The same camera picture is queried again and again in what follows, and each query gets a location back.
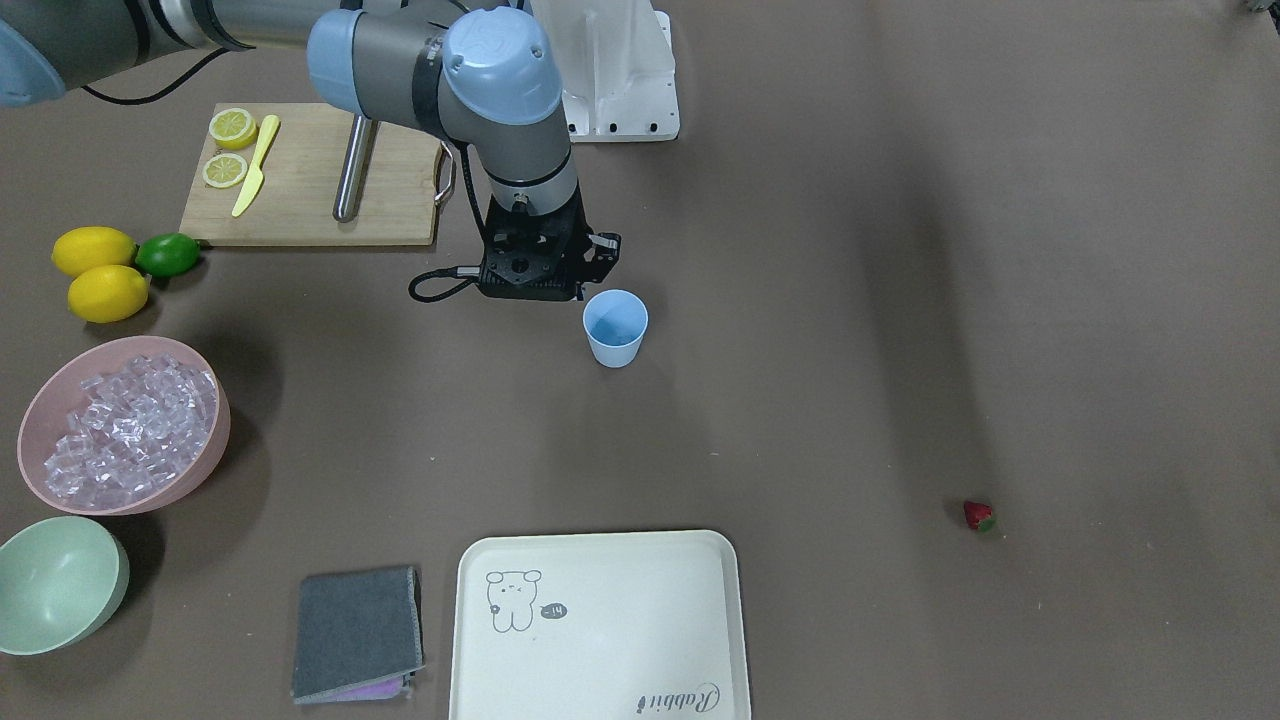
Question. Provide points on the grey folded cloth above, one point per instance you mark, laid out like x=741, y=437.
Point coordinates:
x=358, y=636

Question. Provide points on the red strawberry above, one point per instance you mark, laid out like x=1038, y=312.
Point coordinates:
x=979, y=516

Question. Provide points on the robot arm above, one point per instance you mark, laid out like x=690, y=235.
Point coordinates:
x=479, y=75

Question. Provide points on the white pedestal column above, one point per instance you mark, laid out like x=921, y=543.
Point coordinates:
x=617, y=67

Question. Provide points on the yellow lemon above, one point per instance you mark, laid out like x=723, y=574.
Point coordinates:
x=108, y=293
x=90, y=246

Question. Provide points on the light blue cup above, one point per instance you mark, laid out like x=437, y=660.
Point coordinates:
x=615, y=322

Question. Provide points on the yellow plastic knife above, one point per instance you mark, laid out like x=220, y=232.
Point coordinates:
x=255, y=176

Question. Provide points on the steel muddler black cap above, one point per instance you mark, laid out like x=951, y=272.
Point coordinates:
x=355, y=167

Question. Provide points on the green empty bowl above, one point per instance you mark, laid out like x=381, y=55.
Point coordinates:
x=61, y=579

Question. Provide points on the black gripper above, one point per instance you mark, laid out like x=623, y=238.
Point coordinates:
x=603, y=247

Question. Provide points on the lemon slice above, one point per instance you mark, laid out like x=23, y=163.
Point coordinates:
x=233, y=129
x=224, y=170

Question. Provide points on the pink bowl of ice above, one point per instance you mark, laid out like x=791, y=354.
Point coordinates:
x=127, y=427

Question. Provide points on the cream rabbit tray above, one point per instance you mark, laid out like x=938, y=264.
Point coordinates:
x=636, y=625

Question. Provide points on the green lime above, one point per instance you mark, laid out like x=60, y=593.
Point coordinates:
x=167, y=255

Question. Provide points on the wooden cutting board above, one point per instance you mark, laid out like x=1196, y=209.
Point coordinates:
x=405, y=185

